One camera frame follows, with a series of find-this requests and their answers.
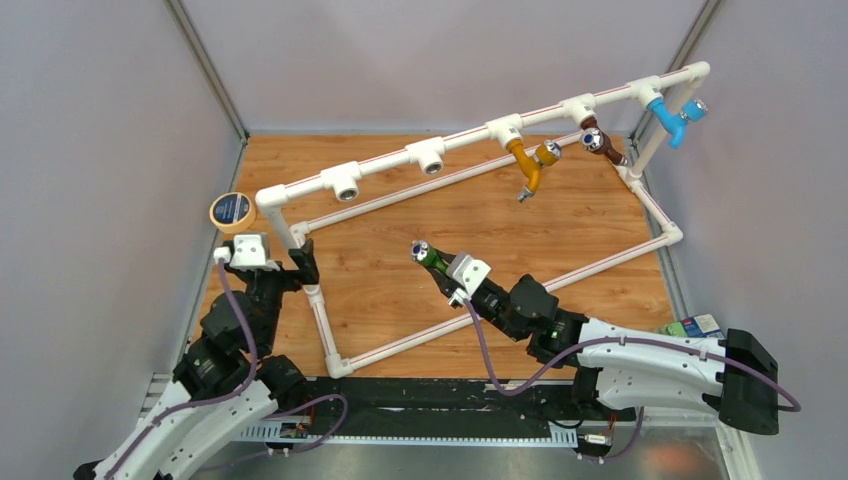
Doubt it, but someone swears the green water faucet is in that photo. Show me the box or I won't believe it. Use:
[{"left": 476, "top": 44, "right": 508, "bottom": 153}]
[{"left": 410, "top": 240, "right": 448, "bottom": 274}]

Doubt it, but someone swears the masking tape roll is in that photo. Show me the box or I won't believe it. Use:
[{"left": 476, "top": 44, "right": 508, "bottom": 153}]
[{"left": 209, "top": 192, "right": 257, "bottom": 234}]

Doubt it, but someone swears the blue green small box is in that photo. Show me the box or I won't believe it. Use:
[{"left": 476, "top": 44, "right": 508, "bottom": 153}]
[{"left": 657, "top": 314, "right": 725, "bottom": 339}]

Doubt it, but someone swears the blue water faucet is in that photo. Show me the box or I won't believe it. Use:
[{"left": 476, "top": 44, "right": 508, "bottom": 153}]
[{"left": 647, "top": 98, "right": 708, "bottom": 149}]

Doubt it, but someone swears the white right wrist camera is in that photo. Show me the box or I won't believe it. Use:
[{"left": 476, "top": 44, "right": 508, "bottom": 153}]
[{"left": 446, "top": 252, "right": 491, "bottom": 303}]

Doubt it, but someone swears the brown water faucet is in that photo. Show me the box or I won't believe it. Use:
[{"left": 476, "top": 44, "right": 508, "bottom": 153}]
[{"left": 580, "top": 116, "right": 628, "bottom": 166}]

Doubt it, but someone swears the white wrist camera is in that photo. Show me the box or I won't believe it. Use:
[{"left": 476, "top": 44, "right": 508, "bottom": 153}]
[
  {"left": 212, "top": 232, "right": 278, "bottom": 271},
  {"left": 446, "top": 252, "right": 491, "bottom": 303}
]

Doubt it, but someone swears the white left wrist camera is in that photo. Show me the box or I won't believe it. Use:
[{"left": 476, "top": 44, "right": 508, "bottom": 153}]
[{"left": 212, "top": 232, "right": 278, "bottom": 271}]

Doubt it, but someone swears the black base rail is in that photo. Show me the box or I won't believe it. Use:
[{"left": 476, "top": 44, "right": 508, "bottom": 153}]
[{"left": 283, "top": 377, "right": 637, "bottom": 439}]

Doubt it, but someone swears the yellow water faucet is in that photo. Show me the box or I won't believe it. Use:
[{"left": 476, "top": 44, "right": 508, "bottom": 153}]
[{"left": 505, "top": 138, "right": 562, "bottom": 203}]

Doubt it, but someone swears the white PVC pipe frame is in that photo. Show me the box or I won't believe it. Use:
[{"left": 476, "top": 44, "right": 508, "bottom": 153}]
[{"left": 255, "top": 61, "right": 710, "bottom": 378}]

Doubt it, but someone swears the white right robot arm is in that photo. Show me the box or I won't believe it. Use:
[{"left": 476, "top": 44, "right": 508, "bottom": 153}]
[{"left": 470, "top": 274, "right": 785, "bottom": 435}]

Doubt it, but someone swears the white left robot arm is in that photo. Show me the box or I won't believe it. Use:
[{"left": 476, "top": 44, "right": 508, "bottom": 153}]
[{"left": 72, "top": 234, "right": 320, "bottom": 479}]

